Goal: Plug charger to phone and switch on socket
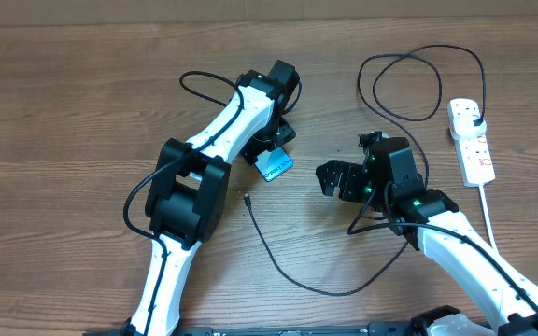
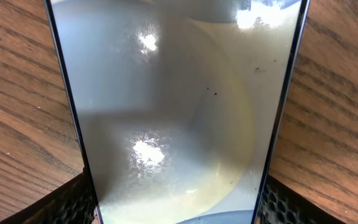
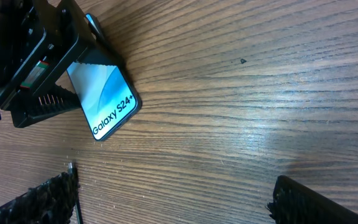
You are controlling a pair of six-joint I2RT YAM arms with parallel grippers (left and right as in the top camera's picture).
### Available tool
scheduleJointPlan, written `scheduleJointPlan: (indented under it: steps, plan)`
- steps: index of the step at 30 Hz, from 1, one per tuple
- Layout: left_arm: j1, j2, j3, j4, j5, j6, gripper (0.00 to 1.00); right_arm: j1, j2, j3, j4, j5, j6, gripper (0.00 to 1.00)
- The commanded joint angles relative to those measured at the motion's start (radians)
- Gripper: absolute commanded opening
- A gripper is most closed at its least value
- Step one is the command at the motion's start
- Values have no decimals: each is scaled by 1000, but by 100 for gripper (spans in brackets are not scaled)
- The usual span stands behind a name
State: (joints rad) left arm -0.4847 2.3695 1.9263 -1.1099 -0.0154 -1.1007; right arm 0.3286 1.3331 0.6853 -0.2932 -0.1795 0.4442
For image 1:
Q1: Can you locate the Samsung Galaxy smartphone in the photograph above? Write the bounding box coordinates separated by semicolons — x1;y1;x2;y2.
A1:
254;147;293;182

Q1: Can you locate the black USB charging cable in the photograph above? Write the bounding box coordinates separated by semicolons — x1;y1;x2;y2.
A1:
243;44;488;298

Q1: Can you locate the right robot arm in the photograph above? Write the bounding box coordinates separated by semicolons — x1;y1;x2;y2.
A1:
316;133;538;335

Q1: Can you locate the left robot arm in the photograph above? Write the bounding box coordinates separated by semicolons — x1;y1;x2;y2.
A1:
119;61;302;335

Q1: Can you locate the white charger plug adapter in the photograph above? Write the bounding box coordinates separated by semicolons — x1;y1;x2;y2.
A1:
450;115;487;141

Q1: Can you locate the white power strip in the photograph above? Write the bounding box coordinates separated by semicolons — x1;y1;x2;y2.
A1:
447;98;495;187

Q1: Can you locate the cardboard backdrop panel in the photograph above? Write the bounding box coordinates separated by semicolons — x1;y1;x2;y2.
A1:
0;0;538;27

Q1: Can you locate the white power strip cord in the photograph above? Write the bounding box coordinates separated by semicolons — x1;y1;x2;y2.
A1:
477;183;500;253

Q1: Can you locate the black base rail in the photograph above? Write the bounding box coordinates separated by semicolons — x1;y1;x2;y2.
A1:
81;320;419;336

